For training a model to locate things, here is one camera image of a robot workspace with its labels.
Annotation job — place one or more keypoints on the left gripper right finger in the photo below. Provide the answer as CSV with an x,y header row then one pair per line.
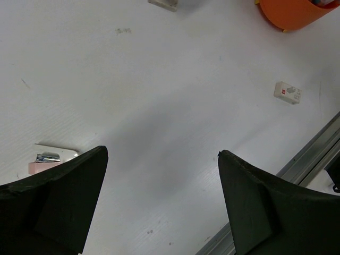
x,y
269,215

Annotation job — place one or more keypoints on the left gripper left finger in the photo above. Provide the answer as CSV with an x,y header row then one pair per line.
x,y
51,212

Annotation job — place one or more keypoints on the pink white mini stapler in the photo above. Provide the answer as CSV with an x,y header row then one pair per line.
x,y
49,156

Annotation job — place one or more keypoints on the small white red box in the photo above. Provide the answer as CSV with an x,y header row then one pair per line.
x,y
287,93

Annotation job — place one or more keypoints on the grey eraser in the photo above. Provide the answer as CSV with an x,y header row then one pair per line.
x,y
170,5

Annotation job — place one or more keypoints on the orange round divided container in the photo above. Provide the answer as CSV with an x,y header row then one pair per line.
x,y
295,14

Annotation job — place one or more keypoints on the aluminium frame rail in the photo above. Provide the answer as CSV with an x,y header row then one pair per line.
x,y
315,167

